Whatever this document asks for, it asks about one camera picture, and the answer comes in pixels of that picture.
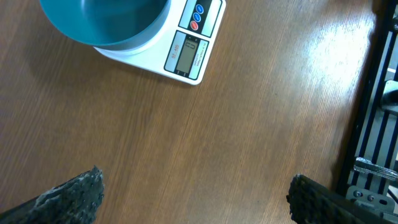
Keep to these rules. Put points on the black metal table frame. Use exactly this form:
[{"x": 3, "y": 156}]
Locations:
[{"x": 369, "y": 172}]

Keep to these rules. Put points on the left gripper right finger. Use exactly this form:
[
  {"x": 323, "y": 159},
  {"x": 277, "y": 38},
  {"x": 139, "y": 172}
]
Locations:
[{"x": 310, "y": 202}]

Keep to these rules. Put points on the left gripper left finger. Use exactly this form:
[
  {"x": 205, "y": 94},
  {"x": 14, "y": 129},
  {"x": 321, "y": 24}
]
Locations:
[{"x": 75, "y": 201}]

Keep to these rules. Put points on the white digital kitchen scale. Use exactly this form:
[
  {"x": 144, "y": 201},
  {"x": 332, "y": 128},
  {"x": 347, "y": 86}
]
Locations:
[{"x": 178, "y": 43}]

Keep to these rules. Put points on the blue plastic bowl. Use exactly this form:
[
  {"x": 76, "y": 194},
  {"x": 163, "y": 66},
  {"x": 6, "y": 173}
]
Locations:
[{"x": 108, "y": 24}]

